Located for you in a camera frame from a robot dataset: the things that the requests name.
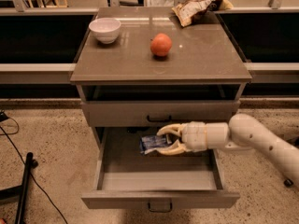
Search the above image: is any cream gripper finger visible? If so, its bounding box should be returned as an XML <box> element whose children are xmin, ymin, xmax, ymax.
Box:
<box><xmin>157</xmin><ymin>140</ymin><xmax>186</xmax><ymax>156</ymax></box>
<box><xmin>157</xmin><ymin>123</ymin><xmax>186</xmax><ymax>137</ymax></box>

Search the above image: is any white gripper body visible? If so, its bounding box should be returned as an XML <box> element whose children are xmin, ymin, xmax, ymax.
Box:
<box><xmin>181</xmin><ymin>121</ymin><xmax>207</xmax><ymax>152</ymax></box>

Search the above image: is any rxbar blueberry snack bar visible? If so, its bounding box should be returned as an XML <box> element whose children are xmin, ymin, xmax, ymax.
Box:
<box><xmin>139</xmin><ymin>135</ymin><xmax>172</xmax><ymax>155</ymax></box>

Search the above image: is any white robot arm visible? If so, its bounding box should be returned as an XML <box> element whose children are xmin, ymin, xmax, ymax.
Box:
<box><xmin>157</xmin><ymin>114</ymin><xmax>299</xmax><ymax>187</ymax></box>

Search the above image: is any closed top drawer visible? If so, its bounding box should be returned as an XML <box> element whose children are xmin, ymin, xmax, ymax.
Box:
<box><xmin>82</xmin><ymin>101</ymin><xmax>240</xmax><ymax>127</ymax></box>

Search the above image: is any open middle drawer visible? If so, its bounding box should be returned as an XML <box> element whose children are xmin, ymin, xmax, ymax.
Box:
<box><xmin>82</xmin><ymin>127</ymin><xmax>240</xmax><ymax>213</ymax></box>

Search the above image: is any grey drawer cabinet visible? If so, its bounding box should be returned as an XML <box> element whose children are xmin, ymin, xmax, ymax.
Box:
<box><xmin>69</xmin><ymin>6</ymin><xmax>253</xmax><ymax>211</ymax></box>

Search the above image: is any orange round fruit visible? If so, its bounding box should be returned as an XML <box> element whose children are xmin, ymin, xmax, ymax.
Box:
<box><xmin>150</xmin><ymin>33</ymin><xmax>172</xmax><ymax>57</ymax></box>

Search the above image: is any black stand leg right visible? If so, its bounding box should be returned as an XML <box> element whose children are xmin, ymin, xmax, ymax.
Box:
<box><xmin>283</xmin><ymin>179</ymin><xmax>293</xmax><ymax>187</ymax></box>

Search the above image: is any black stand leg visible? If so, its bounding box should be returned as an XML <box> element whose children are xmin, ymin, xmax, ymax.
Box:
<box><xmin>0</xmin><ymin>152</ymin><xmax>36</xmax><ymax>224</ymax></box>
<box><xmin>283</xmin><ymin>179</ymin><xmax>293</xmax><ymax>187</ymax></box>

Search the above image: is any crumpled chip bag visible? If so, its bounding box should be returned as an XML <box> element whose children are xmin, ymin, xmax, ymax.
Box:
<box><xmin>172</xmin><ymin>0</ymin><xmax>234</xmax><ymax>27</ymax></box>

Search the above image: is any white ceramic bowl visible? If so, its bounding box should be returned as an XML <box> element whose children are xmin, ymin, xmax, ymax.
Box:
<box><xmin>89</xmin><ymin>18</ymin><xmax>121</xmax><ymax>44</ymax></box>

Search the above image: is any black stand leg left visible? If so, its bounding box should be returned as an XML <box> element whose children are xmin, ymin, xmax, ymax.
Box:
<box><xmin>0</xmin><ymin>152</ymin><xmax>36</xmax><ymax>224</ymax></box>

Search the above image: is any black floor cable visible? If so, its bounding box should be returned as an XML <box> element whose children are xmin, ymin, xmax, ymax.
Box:
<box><xmin>0</xmin><ymin>110</ymin><xmax>69</xmax><ymax>224</ymax></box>

